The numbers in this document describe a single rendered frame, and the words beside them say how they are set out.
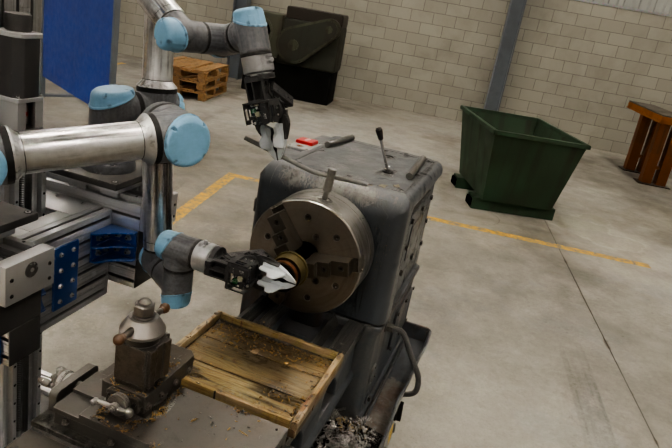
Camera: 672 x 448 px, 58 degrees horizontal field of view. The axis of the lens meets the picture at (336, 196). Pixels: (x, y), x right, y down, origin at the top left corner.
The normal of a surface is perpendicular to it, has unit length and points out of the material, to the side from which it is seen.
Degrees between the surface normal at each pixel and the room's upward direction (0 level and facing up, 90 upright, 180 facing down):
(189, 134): 89
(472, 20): 90
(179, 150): 89
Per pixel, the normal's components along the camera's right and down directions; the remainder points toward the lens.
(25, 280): 0.94, 0.25
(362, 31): -0.17, 0.28
